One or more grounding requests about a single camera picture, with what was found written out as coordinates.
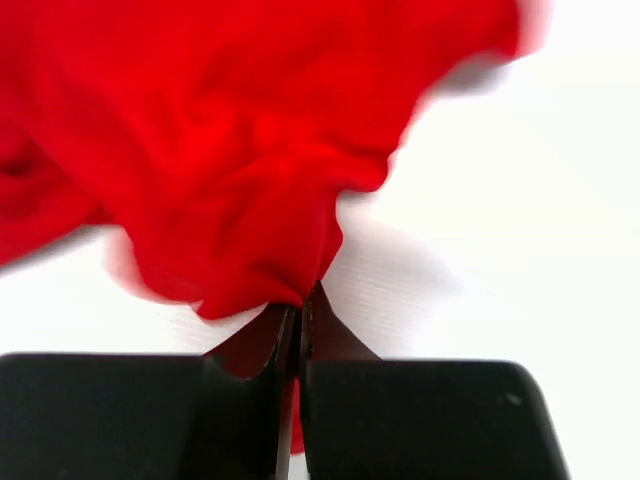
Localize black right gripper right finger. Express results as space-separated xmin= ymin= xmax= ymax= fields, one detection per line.
xmin=300 ymin=286 xmax=569 ymax=480

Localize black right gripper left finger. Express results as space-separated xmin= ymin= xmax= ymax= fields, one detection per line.
xmin=1 ymin=305 xmax=296 ymax=479

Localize red t-shirt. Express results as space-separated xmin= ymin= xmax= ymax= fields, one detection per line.
xmin=0 ymin=0 xmax=554 ymax=454

